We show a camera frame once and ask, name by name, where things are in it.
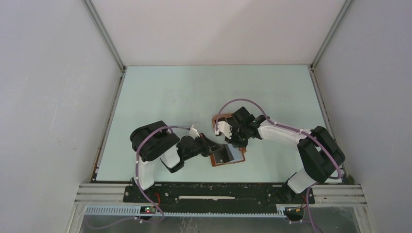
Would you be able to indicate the pink oval plastic tray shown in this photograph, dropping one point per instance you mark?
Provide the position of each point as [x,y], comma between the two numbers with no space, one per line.
[222,117]

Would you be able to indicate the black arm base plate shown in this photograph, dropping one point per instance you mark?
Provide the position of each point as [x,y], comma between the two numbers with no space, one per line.
[217,198]

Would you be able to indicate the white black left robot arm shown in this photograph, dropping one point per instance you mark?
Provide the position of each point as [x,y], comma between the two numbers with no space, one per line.
[172,145]

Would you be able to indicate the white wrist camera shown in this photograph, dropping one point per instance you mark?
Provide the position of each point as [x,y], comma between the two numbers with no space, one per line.
[193,132]
[222,127]

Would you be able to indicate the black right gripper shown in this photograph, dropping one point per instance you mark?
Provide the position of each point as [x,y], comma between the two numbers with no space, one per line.
[234,141]

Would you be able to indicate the aluminium frame rail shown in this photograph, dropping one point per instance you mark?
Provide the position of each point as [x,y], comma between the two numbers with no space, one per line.
[107,199]

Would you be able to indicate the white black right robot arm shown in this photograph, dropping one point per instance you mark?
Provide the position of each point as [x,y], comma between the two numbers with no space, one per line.
[320,154]

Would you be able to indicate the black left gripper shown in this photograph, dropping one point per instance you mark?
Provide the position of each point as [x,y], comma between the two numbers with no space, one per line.
[209,146]

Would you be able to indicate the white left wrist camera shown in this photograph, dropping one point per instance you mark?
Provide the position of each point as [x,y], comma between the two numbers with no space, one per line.
[193,132]

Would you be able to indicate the black VIP card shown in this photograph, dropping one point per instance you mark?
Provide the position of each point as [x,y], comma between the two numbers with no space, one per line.
[220,157]

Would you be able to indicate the brown leather card holder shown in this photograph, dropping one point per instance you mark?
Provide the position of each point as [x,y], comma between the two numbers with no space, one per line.
[239,157]

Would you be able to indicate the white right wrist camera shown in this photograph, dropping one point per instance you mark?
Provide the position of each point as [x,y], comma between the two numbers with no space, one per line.
[222,127]

